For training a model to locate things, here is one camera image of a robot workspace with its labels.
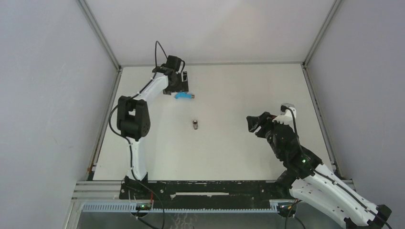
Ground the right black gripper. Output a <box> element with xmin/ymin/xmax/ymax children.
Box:
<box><xmin>246</xmin><ymin>111</ymin><xmax>286</xmax><ymax>159</ymax></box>

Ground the blue plastic water faucet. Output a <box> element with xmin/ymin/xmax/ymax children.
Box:
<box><xmin>174</xmin><ymin>92</ymin><xmax>195</xmax><ymax>99</ymax></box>

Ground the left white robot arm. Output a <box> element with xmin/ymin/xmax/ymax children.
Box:
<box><xmin>116</xmin><ymin>55</ymin><xmax>189</xmax><ymax>199</ymax></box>

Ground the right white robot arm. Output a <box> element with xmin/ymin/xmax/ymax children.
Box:
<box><xmin>246</xmin><ymin>107</ymin><xmax>392</xmax><ymax>229</ymax></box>

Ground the small metal pipe fitting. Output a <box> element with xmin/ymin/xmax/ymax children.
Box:
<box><xmin>192</xmin><ymin>120</ymin><xmax>198</xmax><ymax>130</ymax></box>

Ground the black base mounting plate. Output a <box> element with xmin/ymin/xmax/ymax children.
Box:
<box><xmin>119</xmin><ymin>177</ymin><xmax>293</xmax><ymax>210</ymax></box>

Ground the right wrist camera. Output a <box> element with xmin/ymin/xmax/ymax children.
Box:
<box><xmin>272</xmin><ymin>103</ymin><xmax>297</xmax><ymax>125</ymax></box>

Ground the white slotted cable duct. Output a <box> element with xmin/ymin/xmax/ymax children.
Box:
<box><xmin>81</xmin><ymin>202</ymin><xmax>279</xmax><ymax>213</ymax></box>

